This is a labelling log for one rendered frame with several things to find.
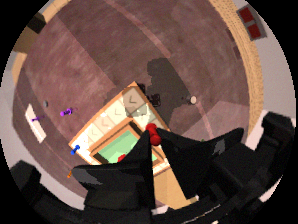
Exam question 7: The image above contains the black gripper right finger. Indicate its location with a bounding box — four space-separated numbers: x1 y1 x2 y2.
156 127 243 200

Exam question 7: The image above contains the red pawn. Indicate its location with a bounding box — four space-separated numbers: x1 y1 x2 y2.
146 124 161 147

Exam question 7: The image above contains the red die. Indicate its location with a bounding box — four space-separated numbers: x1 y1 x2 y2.
117 153 125 163

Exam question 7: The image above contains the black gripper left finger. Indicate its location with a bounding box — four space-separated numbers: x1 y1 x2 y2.
71 129 156 210

